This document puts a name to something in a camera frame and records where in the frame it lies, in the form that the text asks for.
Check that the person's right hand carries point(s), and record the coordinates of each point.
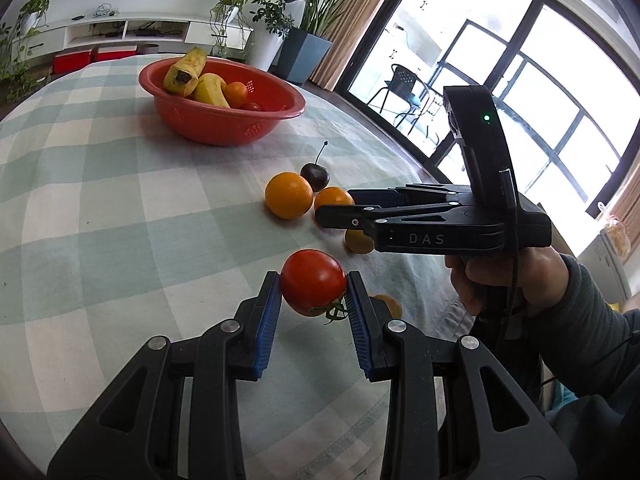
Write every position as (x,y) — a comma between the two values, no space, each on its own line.
(510,279)

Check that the mandarin orange in bowl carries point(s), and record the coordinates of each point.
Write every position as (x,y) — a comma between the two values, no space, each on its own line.
(236,94)

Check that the large plant in blue pot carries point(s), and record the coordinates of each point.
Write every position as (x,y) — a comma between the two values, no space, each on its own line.
(320,25)

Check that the plant in white pot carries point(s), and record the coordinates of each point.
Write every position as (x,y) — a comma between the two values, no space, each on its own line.
(272,23)

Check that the red storage box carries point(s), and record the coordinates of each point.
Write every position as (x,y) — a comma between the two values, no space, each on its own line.
(113,53)
(69,62)

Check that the green white checkered tablecloth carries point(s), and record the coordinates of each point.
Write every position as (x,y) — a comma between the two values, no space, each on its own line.
(114,230)

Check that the dark cherry with stem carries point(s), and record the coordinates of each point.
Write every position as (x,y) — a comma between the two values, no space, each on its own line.
(316,175)

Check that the small yellow-brown loquat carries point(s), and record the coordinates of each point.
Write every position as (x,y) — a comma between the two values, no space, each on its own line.
(357,242)

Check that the black sliding door frame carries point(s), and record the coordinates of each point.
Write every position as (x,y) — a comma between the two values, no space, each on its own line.
(568,104)

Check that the beige curtain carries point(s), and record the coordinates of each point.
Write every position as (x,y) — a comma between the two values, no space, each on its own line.
(344,34)

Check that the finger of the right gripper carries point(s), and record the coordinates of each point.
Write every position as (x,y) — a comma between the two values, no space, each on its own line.
(378,203)

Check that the red tomato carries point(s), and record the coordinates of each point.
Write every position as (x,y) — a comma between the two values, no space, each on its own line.
(313,284)

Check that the long yellow banana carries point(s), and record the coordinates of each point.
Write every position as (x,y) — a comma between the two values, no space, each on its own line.
(183,76)

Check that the black balcony chair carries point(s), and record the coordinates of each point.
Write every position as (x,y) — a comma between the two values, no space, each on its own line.
(406,85)

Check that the white TV console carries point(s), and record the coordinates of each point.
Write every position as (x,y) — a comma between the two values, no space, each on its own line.
(169,33)

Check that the brown kiwi fruit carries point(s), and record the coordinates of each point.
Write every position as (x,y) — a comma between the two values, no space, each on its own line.
(392,305)

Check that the large orange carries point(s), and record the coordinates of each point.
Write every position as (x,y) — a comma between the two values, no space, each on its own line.
(288,196)

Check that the pothos on console left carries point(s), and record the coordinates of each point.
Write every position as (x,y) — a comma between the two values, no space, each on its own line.
(16,79)

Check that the red plastic colander bowl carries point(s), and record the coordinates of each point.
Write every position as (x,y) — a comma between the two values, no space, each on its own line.
(270,101)

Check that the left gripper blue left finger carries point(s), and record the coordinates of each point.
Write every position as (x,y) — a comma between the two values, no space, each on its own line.
(132,430)

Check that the trailing pothos plant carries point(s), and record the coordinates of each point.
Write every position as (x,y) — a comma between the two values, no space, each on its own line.
(221,15)

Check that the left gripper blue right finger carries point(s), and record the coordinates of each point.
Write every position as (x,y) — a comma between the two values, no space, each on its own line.
(455,412)

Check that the curved yellow banana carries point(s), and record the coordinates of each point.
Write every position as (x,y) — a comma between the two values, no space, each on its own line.
(210,90)

